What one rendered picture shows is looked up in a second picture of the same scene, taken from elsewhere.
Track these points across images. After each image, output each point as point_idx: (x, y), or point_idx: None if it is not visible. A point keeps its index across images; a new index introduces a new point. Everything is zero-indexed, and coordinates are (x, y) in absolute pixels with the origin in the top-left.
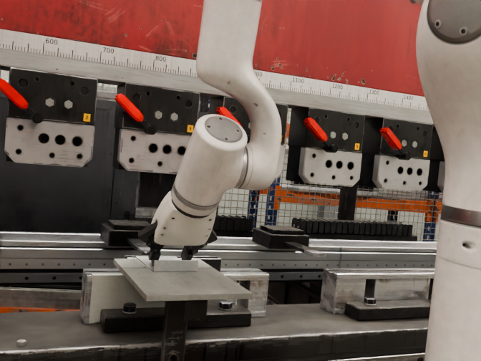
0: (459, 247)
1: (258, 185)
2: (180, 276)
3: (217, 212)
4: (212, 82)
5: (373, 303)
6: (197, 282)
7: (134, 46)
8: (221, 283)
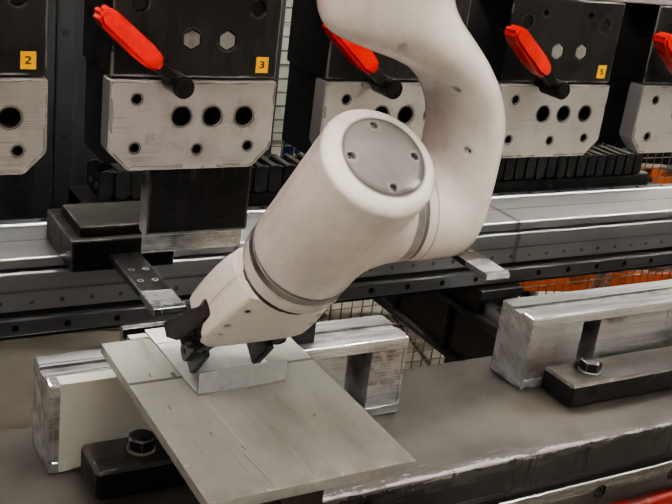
0: None
1: (442, 256)
2: (257, 408)
3: (271, 141)
4: (359, 42)
5: (597, 371)
6: (296, 429)
7: None
8: (344, 425)
